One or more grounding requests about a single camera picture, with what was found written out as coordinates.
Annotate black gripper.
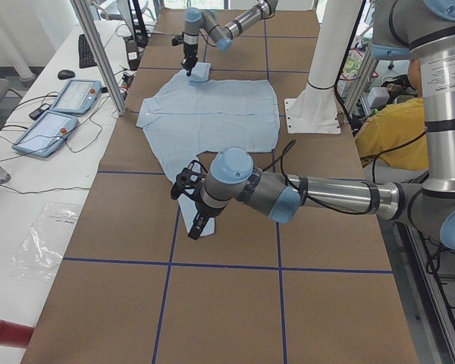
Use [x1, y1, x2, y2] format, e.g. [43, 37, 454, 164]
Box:
[181, 42, 197, 77]
[188, 202, 224, 240]

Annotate light blue button-up shirt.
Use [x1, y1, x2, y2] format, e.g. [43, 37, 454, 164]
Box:
[136, 61, 281, 238]

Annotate black keyboard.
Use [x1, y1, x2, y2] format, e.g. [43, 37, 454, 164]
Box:
[78, 34, 96, 69]

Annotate far teach pendant tablet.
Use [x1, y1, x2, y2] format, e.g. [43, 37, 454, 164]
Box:
[49, 78, 102, 115]

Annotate teach pendant tablet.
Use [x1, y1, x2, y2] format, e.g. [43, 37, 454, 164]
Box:
[11, 111, 79, 158]
[49, 78, 102, 115]

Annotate black computer mouse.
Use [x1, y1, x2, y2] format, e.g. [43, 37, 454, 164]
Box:
[57, 69, 76, 80]

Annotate black phone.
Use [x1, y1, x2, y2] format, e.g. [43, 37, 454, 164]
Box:
[29, 105, 49, 121]

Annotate clear plastic bag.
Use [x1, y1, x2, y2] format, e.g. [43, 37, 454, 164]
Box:
[5, 202, 83, 282]

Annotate near teach pendant tablet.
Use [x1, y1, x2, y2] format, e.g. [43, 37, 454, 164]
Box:
[11, 111, 79, 158]

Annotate person in yellow shirt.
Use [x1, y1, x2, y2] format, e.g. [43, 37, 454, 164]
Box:
[355, 58, 428, 171]

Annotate red cylinder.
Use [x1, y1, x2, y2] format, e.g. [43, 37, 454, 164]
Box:
[0, 319, 34, 349]

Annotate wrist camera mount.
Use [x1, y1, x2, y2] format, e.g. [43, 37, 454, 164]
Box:
[171, 160, 207, 202]
[171, 35, 184, 46]

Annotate aluminium frame post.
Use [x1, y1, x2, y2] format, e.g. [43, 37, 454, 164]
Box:
[70, 0, 126, 116]

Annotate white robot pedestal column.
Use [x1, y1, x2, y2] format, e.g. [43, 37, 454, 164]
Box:
[305, 0, 369, 90]

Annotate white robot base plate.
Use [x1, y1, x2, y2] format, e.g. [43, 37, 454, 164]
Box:
[284, 97, 341, 135]

